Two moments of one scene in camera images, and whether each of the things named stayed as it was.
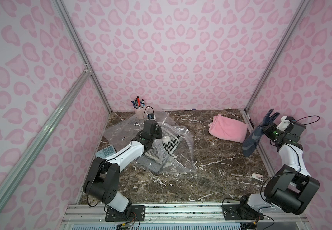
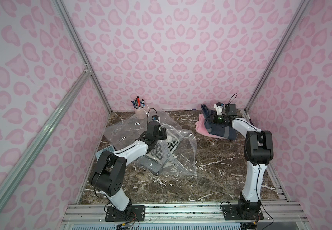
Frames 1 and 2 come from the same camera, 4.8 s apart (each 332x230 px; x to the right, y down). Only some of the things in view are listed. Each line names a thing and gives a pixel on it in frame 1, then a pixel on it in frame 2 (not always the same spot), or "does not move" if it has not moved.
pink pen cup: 139,113 does not move
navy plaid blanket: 251,141 to 228,132
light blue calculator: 106,152 does not move
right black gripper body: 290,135 to 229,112
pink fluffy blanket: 228,129 to 200,126
